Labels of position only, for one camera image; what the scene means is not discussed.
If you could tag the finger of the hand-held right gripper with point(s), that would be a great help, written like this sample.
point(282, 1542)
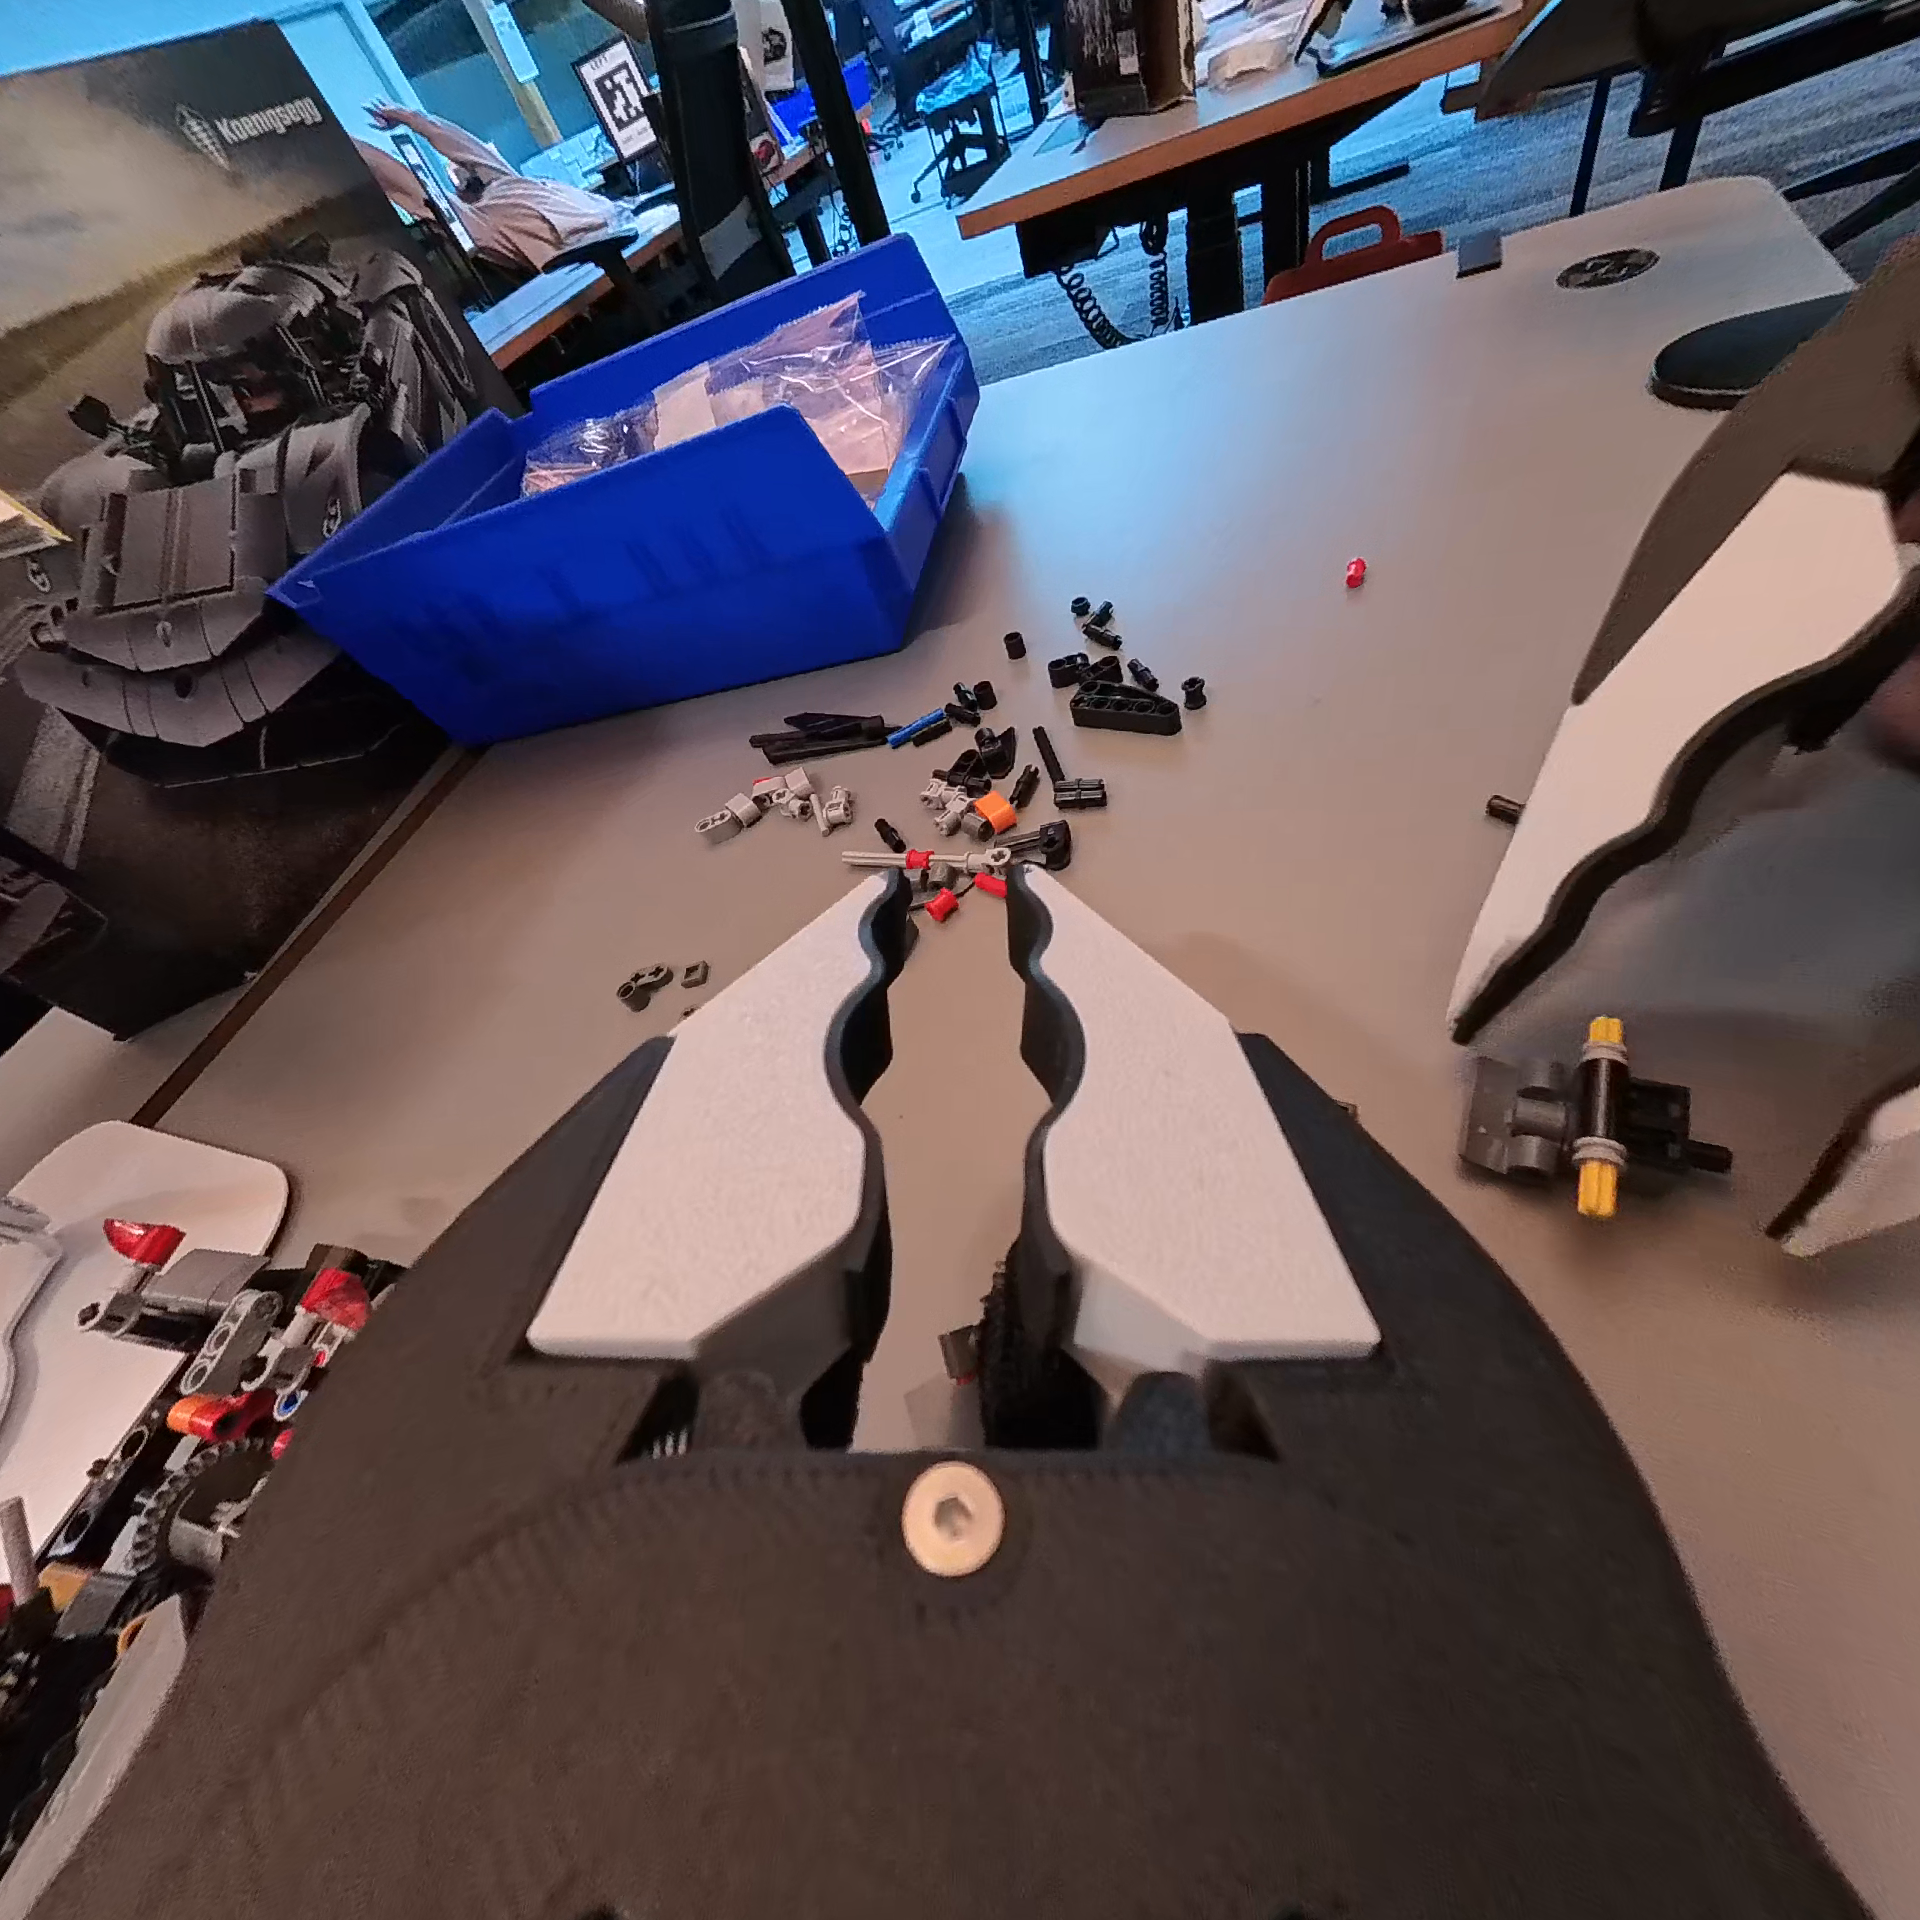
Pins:
point(1874, 1200)
point(1650, 721)

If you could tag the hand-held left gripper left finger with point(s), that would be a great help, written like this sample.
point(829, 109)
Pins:
point(721, 1184)

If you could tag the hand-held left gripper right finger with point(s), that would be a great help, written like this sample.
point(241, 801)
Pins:
point(1184, 1184)

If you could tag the yellow axle lego assembly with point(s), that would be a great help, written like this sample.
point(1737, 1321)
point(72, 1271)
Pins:
point(1603, 1095)

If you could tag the pile of lego pieces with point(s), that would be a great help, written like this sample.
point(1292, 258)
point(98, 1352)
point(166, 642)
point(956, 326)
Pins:
point(991, 819)

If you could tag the black triangular lego beam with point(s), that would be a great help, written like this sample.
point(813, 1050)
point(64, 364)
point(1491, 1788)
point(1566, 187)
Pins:
point(1125, 709)

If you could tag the dark grey double lego connector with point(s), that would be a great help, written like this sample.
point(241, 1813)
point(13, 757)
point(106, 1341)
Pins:
point(648, 983)

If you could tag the partly built lego car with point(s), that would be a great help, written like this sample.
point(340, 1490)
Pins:
point(224, 1321)

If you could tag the silver lego body panel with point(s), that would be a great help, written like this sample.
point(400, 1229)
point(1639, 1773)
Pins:
point(142, 1673)

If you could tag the lego set box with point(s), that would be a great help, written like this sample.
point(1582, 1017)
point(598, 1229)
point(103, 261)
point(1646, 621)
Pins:
point(224, 450)

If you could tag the black oval object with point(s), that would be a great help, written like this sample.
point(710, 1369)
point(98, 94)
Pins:
point(1748, 361)

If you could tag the black round table grommet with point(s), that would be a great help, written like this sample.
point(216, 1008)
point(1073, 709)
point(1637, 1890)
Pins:
point(1604, 269)

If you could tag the small grey block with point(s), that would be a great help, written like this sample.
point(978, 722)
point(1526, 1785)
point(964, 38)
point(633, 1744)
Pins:
point(1478, 255)

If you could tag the white rounded board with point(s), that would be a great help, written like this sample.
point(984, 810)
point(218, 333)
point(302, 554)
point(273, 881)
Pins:
point(211, 1200)

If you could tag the blue plastic bin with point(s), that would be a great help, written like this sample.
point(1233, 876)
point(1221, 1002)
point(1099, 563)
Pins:
point(601, 584)

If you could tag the brown wooden desk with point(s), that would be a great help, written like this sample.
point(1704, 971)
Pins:
point(1201, 142)
point(524, 309)

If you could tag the grey printed cardboard box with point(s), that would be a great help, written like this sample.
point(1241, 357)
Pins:
point(22, 525)

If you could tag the black metal stand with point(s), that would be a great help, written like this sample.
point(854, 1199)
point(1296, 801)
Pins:
point(704, 150)

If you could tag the black white tag sign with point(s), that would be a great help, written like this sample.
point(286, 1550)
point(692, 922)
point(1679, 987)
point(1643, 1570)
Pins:
point(618, 99)

